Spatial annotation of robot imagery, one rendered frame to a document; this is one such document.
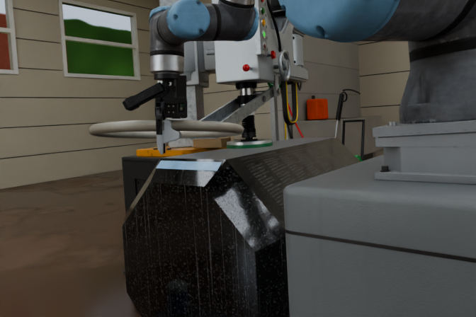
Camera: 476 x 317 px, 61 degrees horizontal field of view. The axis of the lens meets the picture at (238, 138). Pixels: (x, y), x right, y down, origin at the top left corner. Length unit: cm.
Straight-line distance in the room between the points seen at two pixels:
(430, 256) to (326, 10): 28
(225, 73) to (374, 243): 144
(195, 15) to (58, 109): 715
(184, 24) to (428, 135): 61
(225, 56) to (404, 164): 138
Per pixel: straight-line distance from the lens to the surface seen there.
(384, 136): 56
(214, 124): 112
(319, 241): 52
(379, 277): 51
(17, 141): 770
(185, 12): 96
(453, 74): 57
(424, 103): 57
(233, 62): 183
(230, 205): 131
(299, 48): 249
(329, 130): 455
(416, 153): 55
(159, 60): 107
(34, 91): 787
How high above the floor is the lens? 94
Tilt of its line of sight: 3 degrees down
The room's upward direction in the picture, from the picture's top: 3 degrees counter-clockwise
